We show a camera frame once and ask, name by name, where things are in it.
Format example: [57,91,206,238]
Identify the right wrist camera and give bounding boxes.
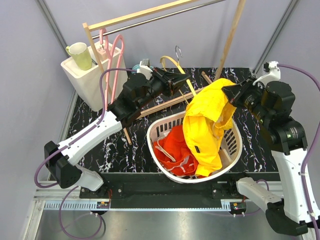
[252,61,281,87]

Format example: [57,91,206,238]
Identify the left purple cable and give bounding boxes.
[34,67,138,189]

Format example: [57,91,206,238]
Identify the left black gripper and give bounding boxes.
[136,67,191,110]

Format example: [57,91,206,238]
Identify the yellow wire hanger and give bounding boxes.
[159,45,196,97]

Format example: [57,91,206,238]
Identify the teal headphones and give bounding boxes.
[132,64,141,73]

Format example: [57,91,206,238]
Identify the pale yellow cup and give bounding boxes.
[65,42,93,71]

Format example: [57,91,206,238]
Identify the orange shorts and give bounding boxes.
[153,125,198,177]

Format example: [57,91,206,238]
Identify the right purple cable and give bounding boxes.
[277,63,320,240]

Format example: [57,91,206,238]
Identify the white storage box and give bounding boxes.
[60,47,128,112]

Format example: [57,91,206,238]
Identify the wooden clothes rack frame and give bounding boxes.
[82,0,247,146]

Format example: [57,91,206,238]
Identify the yellow shorts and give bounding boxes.
[182,78,236,177]

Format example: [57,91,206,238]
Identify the pink plastic hanger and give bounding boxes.
[99,28,125,105]

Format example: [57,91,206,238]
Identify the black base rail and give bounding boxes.
[49,171,258,210]

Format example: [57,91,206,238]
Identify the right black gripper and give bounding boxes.
[223,75,271,124]

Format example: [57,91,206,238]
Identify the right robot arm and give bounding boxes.
[222,77,320,240]

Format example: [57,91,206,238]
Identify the purple cable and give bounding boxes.
[34,67,138,189]
[277,63,320,240]

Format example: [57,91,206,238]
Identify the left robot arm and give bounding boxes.
[42,67,191,198]

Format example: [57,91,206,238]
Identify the metal hanging rod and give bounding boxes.
[86,0,223,36]

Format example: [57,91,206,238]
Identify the white plastic laundry basket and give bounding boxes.
[146,112,243,184]

